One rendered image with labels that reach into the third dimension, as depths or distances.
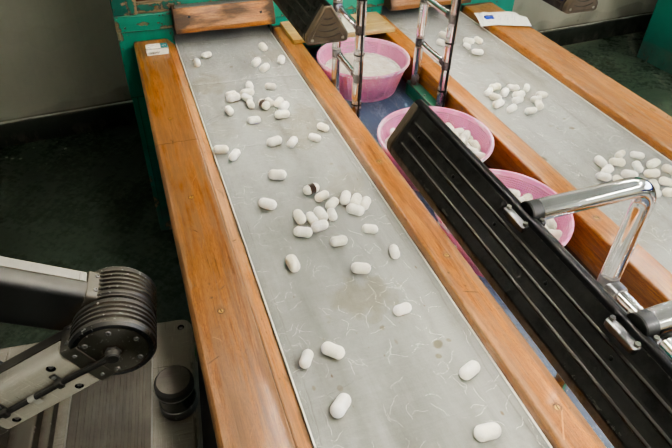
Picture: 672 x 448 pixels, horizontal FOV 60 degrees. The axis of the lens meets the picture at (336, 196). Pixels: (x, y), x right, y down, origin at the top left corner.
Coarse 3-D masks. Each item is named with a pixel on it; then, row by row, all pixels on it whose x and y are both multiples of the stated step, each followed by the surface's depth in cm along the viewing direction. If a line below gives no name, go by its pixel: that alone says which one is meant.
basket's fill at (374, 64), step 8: (344, 56) 172; (352, 56) 172; (368, 56) 172; (376, 56) 173; (384, 56) 174; (328, 64) 169; (352, 64) 167; (368, 64) 168; (376, 64) 168; (384, 64) 168; (392, 64) 169; (344, 72) 165; (368, 72) 163; (376, 72) 165; (384, 72) 165; (392, 72) 166; (368, 88) 159
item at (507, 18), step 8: (480, 16) 192; (488, 16) 190; (496, 16) 192; (504, 16) 192; (512, 16) 192; (520, 16) 193; (480, 24) 187; (488, 24) 187; (496, 24) 186; (504, 24) 186; (512, 24) 186; (520, 24) 187; (528, 24) 187
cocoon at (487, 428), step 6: (480, 426) 77; (486, 426) 77; (492, 426) 77; (498, 426) 77; (474, 432) 77; (480, 432) 76; (486, 432) 76; (492, 432) 76; (498, 432) 76; (480, 438) 76; (486, 438) 76; (492, 438) 76
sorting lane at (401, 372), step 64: (192, 64) 164; (256, 128) 138; (256, 192) 118; (256, 256) 104; (320, 256) 104; (384, 256) 105; (320, 320) 93; (384, 320) 93; (448, 320) 93; (320, 384) 84; (384, 384) 84; (448, 384) 84
